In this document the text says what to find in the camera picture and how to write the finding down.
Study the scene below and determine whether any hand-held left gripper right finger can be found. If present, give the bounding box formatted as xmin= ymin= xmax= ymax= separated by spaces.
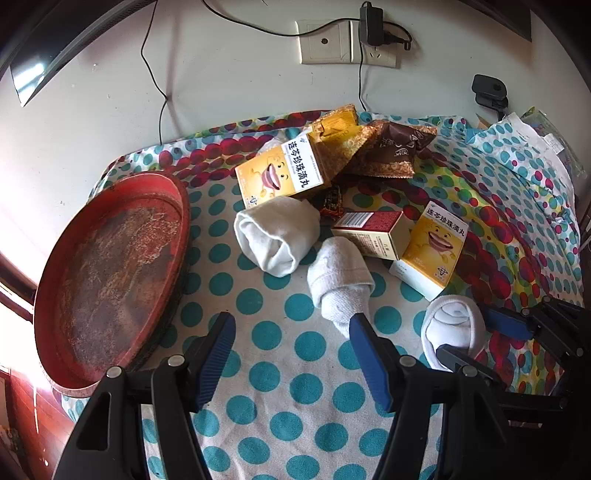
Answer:
xmin=348 ymin=314 xmax=520 ymax=480

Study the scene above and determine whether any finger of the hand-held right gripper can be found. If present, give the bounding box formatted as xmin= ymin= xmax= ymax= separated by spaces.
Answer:
xmin=482 ymin=295 xmax=585 ymax=367
xmin=435 ymin=345 xmax=483 ymax=376

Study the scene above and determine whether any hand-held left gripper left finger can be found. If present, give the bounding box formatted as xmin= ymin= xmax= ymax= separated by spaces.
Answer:
xmin=53 ymin=311 xmax=237 ymax=480

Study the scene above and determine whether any white sock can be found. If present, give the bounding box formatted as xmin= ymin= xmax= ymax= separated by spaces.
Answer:
xmin=233 ymin=194 xmax=321 ymax=278
xmin=420 ymin=295 xmax=486 ymax=370

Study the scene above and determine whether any grey sock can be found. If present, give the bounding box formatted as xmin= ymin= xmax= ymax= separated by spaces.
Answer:
xmin=307 ymin=237 xmax=376 ymax=340

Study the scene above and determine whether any yellow cartoon medicine box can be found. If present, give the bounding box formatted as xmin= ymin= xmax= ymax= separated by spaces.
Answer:
xmin=389 ymin=202 xmax=470 ymax=302
xmin=235 ymin=134 xmax=326 ymax=209

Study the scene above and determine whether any red and white medicine box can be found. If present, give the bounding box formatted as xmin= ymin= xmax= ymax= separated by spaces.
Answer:
xmin=331 ymin=210 xmax=413 ymax=261

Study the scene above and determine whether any red round tray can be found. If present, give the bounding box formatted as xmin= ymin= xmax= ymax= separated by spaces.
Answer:
xmin=33 ymin=171 xmax=192 ymax=398

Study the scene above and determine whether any dark red candy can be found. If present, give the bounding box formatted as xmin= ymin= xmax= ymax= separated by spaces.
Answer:
xmin=311 ymin=185 xmax=345 ymax=217

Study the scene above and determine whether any polka dot bed sheet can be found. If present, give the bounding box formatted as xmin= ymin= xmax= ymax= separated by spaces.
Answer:
xmin=62 ymin=108 xmax=585 ymax=480

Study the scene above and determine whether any polka dot pillow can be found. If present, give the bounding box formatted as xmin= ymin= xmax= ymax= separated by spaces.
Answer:
xmin=464 ymin=113 xmax=578 ymax=222

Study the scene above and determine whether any clear plastic packet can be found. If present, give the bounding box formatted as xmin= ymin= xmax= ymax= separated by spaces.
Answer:
xmin=524 ymin=107 xmax=587 ymax=181

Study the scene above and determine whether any brown snack packet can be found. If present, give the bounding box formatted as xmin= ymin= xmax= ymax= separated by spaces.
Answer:
xmin=406 ymin=122 xmax=438 ymax=153
xmin=348 ymin=121 xmax=416 ymax=178

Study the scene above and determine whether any yellow snack packet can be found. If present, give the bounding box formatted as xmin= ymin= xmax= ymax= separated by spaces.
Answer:
xmin=318 ymin=124 xmax=384 ymax=182
xmin=307 ymin=105 xmax=360 ymax=146

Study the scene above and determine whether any black clip device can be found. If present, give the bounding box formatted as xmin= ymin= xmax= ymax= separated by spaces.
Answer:
xmin=471 ymin=74 xmax=510 ymax=116

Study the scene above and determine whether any white power outlet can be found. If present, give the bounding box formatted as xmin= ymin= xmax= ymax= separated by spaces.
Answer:
xmin=351 ymin=21 xmax=399 ymax=70

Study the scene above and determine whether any black plug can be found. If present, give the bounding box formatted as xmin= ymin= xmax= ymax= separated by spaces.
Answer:
xmin=383 ymin=25 xmax=413 ymax=51

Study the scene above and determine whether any black power adapter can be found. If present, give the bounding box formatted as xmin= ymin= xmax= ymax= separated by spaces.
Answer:
xmin=359 ymin=2 xmax=384 ymax=47

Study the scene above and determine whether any dark monitor screen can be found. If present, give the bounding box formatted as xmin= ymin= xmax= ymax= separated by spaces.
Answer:
xmin=9 ymin=0 xmax=155 ymax=107

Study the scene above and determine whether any wooden window frame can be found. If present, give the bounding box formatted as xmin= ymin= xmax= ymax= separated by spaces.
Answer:
xmin=0 ymin=251 xmax=40 ymax=319

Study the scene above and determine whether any black adapter cable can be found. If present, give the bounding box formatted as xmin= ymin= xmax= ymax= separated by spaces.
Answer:
xmin=358 ymin=44 xmax=368 ymax=114

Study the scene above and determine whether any thin black cable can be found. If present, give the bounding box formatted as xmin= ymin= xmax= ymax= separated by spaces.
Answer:
xmin=141 ymin=0 xmax=171 ymax=145

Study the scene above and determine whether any white wall plate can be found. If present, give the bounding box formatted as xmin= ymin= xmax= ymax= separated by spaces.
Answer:
xmin=295 ymin=19 xmax=354 ymax=65

